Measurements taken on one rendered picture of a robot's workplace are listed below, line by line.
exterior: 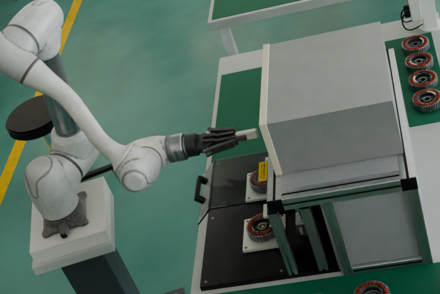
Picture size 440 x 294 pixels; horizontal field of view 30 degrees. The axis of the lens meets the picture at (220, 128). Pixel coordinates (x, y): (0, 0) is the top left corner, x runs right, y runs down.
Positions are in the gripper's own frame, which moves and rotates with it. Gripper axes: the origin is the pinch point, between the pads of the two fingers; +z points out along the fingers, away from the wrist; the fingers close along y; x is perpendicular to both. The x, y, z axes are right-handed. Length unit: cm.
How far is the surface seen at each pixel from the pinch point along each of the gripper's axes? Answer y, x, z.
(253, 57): -112, -43, -14
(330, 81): -0.6, 13.7, 30.0
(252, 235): 7.9, -36.7, -7.7
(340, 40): -22.1, 13.7, 33.9
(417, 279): 31, -43, 44
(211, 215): -9.9, -41.1, -25.2
